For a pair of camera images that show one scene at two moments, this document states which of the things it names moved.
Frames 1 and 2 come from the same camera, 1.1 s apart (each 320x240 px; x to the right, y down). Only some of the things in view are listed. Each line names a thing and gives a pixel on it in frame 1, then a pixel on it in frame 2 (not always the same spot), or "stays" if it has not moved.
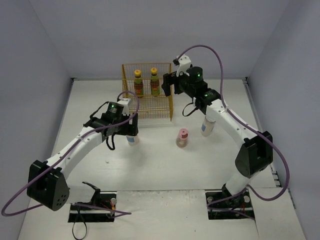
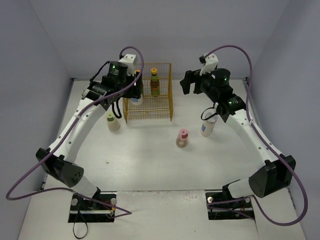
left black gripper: [134, 124] to [137, 89]
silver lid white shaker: [133, 140] to [137, 101]
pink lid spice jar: [182, 140] stays
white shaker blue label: [207, 126] stays
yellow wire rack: [142, 83] stays
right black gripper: [167, 83] to [196, 82]
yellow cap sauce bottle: [138, 84] stays
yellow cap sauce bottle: [155, 89] stays
